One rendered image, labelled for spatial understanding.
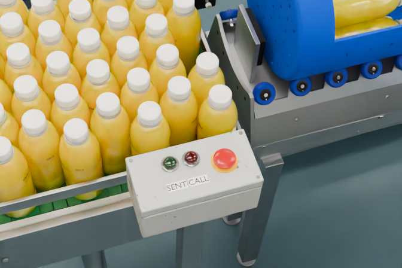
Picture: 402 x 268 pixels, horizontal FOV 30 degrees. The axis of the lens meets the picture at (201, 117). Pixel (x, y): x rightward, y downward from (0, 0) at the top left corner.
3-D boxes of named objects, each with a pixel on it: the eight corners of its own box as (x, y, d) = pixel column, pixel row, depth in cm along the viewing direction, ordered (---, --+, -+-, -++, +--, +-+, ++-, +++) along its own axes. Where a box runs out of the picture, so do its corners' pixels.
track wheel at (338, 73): (348, 64, 145) (343, 61, 147) (326, 69, 144) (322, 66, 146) (350, 85, 146) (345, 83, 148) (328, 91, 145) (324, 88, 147)
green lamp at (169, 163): (178, 168, 118) (178, 165, 117) (164, 171, 118) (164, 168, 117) (174, 157, 119) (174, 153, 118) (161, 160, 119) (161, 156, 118)
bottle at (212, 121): (221, 131, 146) (228, 75, 130) (238, 160, 143) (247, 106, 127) (189, 145, 144) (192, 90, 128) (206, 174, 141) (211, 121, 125)
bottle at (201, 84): (213, 142, 144) (219, 87, 129) (179, 130, 145) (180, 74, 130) (225, 113, 148) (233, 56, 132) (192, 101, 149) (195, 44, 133)
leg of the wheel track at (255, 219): (258, 264, 226) (287, 164, 174) (240, 269, 225) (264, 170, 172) (252, 247, 229) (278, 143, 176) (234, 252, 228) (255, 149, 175)
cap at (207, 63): (213, 78, 130) (214, 72, 128) (192, 70, 131) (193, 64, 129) (221, 61, 132) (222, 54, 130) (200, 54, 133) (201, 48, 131)
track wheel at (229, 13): (244, 15, 152) (242, 6, 151) (223, 20, 151) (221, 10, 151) (238, 17, 156) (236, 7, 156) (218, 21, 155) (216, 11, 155)
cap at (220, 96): (224, 86, 129) (225, 80, 128) (235, 103, 127) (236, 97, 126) (204, 94, 128) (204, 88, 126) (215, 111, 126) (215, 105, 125)
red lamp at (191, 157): (199, 163, 119) (200, 159, 118) (186, 166, 118) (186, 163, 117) (195, 151, 120) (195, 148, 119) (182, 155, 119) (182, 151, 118)
